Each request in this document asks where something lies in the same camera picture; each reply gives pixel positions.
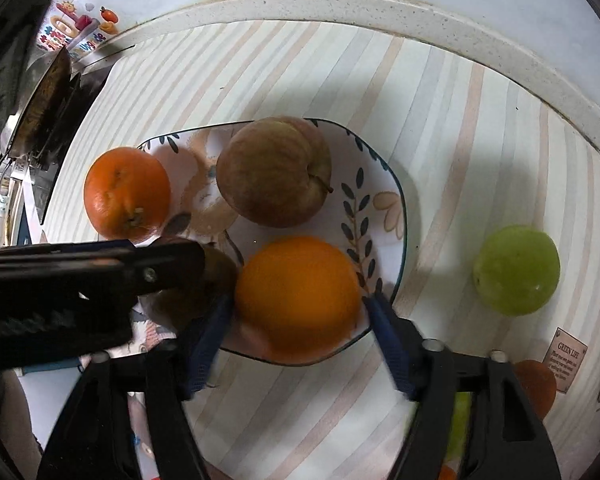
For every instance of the colourful wall sticker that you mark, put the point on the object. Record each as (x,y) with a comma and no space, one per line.
(70,25)

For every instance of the black glass stove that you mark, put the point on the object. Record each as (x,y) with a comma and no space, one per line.
(75,125)

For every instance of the small green fruit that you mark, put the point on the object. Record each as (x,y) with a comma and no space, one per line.
(460,425)

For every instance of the person's left forearm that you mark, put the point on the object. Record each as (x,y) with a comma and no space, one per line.
(5,410)

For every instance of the dark orange tangerine with stem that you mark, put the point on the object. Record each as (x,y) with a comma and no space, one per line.
(125,190)

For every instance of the large green apple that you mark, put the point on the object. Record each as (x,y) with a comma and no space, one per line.
(517,270)

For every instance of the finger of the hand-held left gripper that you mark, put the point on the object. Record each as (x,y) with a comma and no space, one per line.
(170,270)

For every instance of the large light orange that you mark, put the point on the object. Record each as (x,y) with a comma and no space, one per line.
(297,300)

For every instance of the steel wok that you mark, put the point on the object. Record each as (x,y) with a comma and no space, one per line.
(45,100)

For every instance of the brown kiwi fruit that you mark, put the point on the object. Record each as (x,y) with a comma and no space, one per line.
(216,280)

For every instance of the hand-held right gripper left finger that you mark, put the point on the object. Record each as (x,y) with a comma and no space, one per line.
(207,340)

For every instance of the reddish brown apple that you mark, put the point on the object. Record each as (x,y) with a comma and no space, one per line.
(270,175)

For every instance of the deep orange orange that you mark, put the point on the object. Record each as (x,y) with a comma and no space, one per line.
(537,387)

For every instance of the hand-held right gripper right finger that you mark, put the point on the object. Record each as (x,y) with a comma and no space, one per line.
(390,345)

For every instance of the floral ceramic plate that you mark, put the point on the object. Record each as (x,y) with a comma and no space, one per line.
(380,220)

